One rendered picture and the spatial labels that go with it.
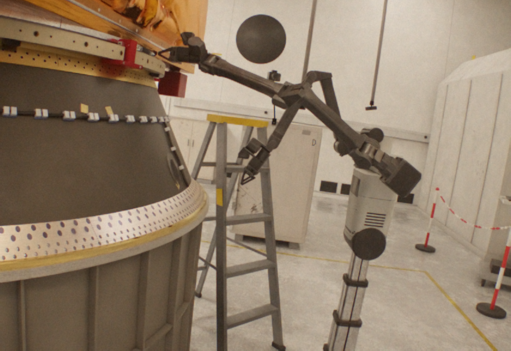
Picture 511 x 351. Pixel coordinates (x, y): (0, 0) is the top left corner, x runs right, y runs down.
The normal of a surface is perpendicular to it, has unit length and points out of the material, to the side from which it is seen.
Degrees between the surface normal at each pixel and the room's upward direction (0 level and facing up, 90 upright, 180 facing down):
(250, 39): 90
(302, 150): 90
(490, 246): 90
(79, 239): 43
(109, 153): 62
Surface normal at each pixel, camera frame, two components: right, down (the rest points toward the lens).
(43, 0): 0.99, 0.15
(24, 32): 0.76, 0.18
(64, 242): 0.65, -0.59
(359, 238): 0.03, 0.13
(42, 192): 0.76, -0.29
